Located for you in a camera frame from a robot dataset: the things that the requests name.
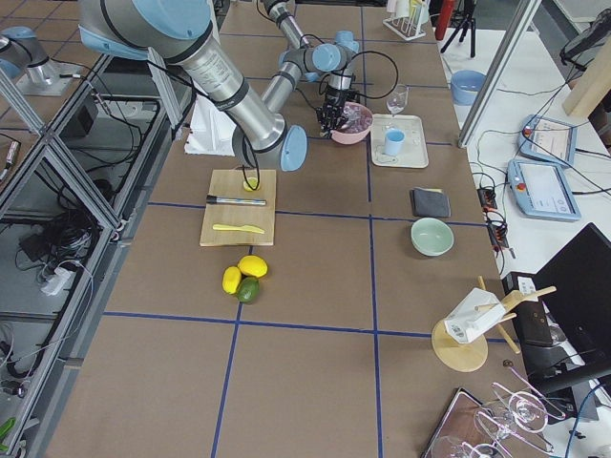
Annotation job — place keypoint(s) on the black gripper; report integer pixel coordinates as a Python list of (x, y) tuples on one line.
[(335, 97)]

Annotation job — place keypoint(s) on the pink bowl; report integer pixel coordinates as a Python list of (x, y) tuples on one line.
[(348, 139)]

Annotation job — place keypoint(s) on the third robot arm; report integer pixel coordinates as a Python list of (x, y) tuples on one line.
[(25, 61)]

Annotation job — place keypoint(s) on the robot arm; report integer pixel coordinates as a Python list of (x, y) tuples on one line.
[(181, 32), (334, 59)]

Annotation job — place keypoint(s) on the clear ice cubes pile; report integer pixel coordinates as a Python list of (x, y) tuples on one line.
[(358, 118)]

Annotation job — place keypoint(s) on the light blue cup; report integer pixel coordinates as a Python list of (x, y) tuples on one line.
[(394, 140)]

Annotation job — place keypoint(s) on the clear wine glass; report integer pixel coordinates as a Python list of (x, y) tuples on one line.
[(396, 102)]

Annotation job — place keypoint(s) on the cream bear tray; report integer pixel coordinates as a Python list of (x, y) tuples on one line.
[(414, 151)]

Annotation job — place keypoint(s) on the lemon half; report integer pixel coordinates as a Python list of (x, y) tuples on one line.
[(251, 184)]

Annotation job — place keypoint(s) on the wooden cutting board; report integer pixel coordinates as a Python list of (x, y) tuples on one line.
[(256, 208)]

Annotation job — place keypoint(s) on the grey folded cloth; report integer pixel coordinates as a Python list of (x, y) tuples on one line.
[(429, 203)]

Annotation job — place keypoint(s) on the blue basin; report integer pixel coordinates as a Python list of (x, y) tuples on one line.
[(465, 85)]

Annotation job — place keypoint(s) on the yellow plastic knife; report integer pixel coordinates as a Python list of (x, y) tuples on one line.
[(238, 228)]

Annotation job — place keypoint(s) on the metal cylinder rod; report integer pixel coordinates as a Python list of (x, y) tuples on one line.
[(218, 200)]

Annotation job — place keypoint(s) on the green bowl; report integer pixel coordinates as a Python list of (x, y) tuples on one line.
[(431, 237)]

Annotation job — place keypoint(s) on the red fire extinguisher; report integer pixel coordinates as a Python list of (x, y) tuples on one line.
[(443, 19)]

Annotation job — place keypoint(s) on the black tripod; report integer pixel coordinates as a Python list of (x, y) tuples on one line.
[(464, 25)]

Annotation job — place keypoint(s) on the yellow lemon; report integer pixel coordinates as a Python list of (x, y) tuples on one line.
[(231, 279), (253, 266)]

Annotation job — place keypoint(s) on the green avocado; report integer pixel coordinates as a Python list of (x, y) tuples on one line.
[(248, 290)]

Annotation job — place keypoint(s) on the teach pendant far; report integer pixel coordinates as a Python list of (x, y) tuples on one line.
[(546, 139)]

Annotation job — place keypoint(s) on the teach pendant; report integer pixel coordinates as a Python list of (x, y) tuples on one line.
[(546, 139), (541, 190)]

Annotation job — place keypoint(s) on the teach pendant near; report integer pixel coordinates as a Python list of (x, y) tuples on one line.
[(541, 190)]

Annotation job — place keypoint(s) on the white carton box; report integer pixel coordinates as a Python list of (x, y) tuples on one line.
[(478, 312)]

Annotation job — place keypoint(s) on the wooden stand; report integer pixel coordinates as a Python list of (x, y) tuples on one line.
[(469, 357)]

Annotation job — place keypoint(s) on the black monitor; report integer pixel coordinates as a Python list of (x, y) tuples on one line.
[(580, 272)]

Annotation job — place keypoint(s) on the wine glasses rack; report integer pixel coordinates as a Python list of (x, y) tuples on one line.
[(511, 422)]

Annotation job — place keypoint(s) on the white wire cup rack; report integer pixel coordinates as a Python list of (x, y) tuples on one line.
[(407, 18)]

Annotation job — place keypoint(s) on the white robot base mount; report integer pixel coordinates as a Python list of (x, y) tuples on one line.
[(210, 130)]

